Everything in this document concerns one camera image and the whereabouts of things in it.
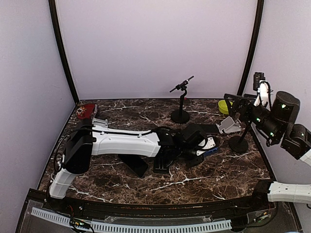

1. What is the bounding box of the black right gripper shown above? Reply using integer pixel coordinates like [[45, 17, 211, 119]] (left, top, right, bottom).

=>
[[225, 93, 282, 141]]

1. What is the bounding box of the grey small phone stand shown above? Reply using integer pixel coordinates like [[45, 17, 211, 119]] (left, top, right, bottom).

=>
[[216, 116, 241, 134]]

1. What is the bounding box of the blue edged black phone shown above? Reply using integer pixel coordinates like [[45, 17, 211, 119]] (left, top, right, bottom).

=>
[[202, 147, 218, 158]]

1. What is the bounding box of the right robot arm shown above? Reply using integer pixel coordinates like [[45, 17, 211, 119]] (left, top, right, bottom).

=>
[[224, 91, 311, 211]]

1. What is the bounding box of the dark phone near bowl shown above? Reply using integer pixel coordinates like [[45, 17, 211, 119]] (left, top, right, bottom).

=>
[[200, 124, 219, 134]]

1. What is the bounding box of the black rear gooseneck phone stand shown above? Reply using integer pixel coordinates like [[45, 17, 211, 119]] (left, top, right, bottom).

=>
[[170, 76, 194, 124]]

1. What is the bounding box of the black front tripod phone stand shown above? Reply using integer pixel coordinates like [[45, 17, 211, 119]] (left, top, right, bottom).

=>
[[228, 121, 252, 153]]

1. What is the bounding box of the white folding phone stand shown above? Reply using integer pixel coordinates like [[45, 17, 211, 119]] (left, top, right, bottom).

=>
[[92, 118, 108, 129]]

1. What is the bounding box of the purple phone in clear case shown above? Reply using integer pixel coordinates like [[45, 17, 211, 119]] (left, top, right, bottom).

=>
[[91, 105, 99, 121]]

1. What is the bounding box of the lime green plastic bowl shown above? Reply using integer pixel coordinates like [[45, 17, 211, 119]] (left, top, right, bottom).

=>
[[218, 100, 229, 115]]

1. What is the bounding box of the red patterned round plate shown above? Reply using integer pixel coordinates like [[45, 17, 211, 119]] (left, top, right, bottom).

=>
[[76, 103, 97, 119]]

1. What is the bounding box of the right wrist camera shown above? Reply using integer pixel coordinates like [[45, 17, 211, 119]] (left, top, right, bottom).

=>
[[253, 72, 265, 91]]

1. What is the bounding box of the white cable duct strip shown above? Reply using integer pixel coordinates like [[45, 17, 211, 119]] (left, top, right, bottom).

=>
[[31, 207, 232, 233]]

